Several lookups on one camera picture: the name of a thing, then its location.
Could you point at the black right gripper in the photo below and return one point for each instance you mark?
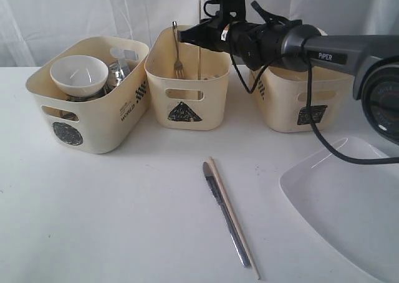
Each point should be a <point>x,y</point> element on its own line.
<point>255,44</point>

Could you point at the wooden chopstick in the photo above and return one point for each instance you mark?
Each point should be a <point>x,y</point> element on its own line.
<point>199,96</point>
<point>234,217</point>

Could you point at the stainless steel fork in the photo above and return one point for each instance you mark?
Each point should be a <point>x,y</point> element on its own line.
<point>178,66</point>

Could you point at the stainless steel bowl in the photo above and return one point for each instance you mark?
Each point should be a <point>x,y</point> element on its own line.
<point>118,72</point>

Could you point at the stainless steel cup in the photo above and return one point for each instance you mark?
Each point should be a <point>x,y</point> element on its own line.
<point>68,115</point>
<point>96,96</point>

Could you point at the stainless steel knife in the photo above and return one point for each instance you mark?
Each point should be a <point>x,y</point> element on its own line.
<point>215,189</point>

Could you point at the white ceramic bowl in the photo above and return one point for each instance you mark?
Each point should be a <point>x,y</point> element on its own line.
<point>79,75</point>

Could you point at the cream bin with circle mark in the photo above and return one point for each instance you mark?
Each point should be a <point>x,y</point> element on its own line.
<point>103,123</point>

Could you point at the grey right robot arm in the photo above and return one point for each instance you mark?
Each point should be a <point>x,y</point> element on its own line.
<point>372,60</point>

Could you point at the cream bin with triangle mark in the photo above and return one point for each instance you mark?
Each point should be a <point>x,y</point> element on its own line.
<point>175,101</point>

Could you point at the cream bin with square mark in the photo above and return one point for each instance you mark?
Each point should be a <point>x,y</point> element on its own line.
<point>281,97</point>

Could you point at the white curtain backdrop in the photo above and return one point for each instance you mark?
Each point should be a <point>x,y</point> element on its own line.
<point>35,31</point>

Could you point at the white rectangular plate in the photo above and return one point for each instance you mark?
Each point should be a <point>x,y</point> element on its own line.
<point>353,208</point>

